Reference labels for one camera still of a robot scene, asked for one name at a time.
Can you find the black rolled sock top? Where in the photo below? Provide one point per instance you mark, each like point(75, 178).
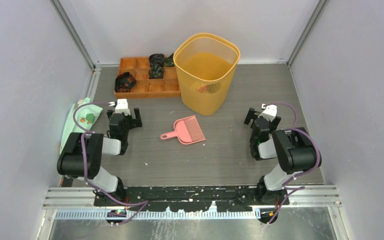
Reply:
point(157, 59)

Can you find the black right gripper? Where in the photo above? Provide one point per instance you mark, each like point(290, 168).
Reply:
point(253, 114)

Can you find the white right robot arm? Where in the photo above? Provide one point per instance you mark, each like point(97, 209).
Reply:
point(293, 148)

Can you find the yellow mesh waste basket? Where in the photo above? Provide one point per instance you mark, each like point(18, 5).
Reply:
point(205, 66)

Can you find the green patterned cloth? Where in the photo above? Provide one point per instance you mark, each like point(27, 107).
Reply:
point(85, 118)

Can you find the black green rolled sock middle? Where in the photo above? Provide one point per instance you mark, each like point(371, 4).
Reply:
point(156, 72)

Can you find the dark green rolled sock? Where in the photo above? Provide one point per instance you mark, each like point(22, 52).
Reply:
point(169, 61)

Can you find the orange compartment tray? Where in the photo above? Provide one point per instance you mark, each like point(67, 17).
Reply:
point(147, 87)

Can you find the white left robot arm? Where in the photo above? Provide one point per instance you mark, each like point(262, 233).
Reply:
point(81, 157)

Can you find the pink plastic dustpan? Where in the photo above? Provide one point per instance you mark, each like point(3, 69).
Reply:
point(174, 134)

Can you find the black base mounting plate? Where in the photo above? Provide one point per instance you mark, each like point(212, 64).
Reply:
point(190, 199)

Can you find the pink hand brush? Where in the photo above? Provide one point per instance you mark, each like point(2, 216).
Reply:
point(192, 132)

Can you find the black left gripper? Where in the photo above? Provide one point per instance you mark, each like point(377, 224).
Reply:
point(133, 123)

